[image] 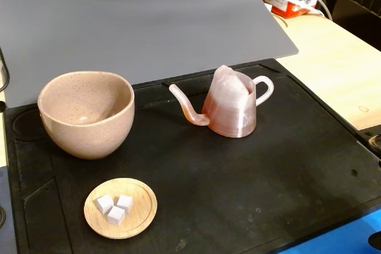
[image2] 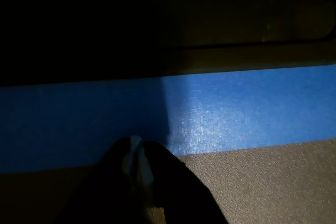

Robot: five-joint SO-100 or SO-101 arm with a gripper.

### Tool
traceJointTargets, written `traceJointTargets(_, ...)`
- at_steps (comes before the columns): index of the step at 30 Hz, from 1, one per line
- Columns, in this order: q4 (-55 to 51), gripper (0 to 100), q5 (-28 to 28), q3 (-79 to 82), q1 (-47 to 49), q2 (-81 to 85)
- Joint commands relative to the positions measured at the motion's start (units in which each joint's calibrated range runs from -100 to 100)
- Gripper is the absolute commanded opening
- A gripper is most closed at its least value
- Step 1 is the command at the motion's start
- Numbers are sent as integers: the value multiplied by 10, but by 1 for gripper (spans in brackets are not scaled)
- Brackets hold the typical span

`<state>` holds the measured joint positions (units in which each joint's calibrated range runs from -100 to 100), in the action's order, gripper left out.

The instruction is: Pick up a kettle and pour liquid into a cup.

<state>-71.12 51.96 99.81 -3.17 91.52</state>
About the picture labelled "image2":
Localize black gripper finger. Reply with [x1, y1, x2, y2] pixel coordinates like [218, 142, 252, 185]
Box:
[140, 141, 229, 224]
[65, 135, 152, 224]

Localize blue tape strip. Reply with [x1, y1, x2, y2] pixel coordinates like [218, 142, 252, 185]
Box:
[0, 64, 336, 175]

